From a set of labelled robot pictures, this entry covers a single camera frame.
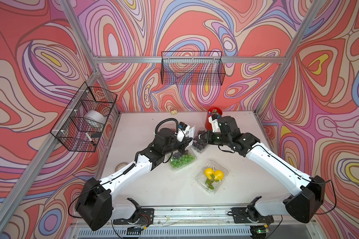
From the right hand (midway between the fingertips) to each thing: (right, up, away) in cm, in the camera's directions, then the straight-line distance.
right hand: (200, 140), depth 76 cm
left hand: (-4, 0, -1) cm, 4 cm away
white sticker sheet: (-5, +4, -2) cm, 6 cm away
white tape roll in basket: (-53, +12, -1) cm, 55 cm away
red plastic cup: (+12, +18, +29) cm, 36 cm away
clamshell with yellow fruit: (+7, -21, +6) cm, 23 cm away
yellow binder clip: (-16, +19, +43) cm, 50 cm away
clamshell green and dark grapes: (-11, -15, +12) cm, 22 cm away
